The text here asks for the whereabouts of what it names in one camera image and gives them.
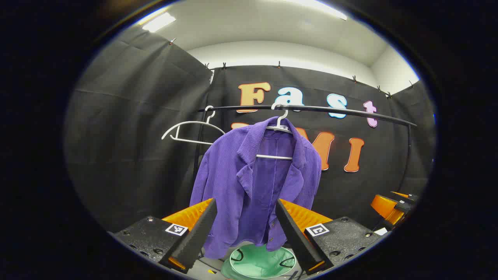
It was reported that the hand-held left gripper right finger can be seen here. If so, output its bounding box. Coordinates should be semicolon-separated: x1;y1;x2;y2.
275;198;386;276

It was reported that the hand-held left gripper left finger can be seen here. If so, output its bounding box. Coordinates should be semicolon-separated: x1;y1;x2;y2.
111;198;217;274

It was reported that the green laundry hamper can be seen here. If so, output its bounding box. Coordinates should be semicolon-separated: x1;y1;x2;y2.
221;243;298;280

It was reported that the purple corduroy jacket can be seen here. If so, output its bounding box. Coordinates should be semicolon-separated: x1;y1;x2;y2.
189;116;323;259

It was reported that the white clothes hanger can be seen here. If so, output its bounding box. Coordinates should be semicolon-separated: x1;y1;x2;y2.
161;105;226;146
256;102;294;161

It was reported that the black backdrop cloth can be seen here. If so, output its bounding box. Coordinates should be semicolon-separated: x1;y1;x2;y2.
64;25;436;234

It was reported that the ceiling light panel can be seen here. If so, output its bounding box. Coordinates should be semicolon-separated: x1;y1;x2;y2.
142;12;176;33

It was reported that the black clothes rail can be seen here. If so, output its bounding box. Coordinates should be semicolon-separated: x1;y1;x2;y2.
192;104;417;193

